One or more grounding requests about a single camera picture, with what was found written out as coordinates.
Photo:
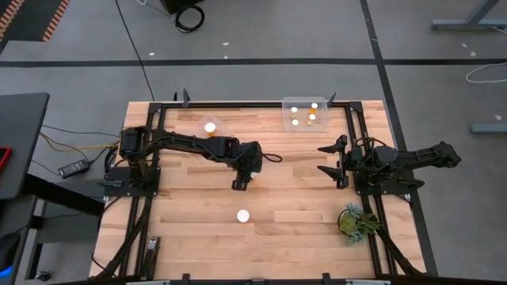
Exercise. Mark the black metal table frame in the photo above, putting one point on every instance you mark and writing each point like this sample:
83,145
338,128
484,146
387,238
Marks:
222,105

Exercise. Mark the black caster wheel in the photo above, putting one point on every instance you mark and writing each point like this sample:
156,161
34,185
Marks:
43,276

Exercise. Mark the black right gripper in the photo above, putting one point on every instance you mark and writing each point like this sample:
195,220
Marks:
354,162

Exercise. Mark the clear plastic bin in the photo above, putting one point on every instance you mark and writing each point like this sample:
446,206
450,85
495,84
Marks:
305,101
223,126

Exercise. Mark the black power adapter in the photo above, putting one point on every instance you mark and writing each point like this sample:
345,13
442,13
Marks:
74,168

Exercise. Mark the red flat device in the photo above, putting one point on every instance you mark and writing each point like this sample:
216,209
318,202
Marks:
4,158

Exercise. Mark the green succulent in black pot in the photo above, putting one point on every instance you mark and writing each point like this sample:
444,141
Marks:
354,223

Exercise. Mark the black mat with striped edge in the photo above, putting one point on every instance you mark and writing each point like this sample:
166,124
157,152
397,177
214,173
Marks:
27,20

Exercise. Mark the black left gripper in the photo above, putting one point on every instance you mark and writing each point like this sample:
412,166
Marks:
241,181

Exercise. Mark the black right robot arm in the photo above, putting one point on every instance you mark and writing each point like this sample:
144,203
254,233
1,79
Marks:
416,156

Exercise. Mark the dark grey desk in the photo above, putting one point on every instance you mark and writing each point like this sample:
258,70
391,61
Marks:
21,138

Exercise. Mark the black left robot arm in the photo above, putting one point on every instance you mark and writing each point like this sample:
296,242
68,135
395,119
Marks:
186,142

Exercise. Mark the grey metal floor foot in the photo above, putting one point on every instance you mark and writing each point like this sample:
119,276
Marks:
467,24
489,128

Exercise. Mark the black box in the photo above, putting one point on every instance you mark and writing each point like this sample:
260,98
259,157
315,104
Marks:
178,4

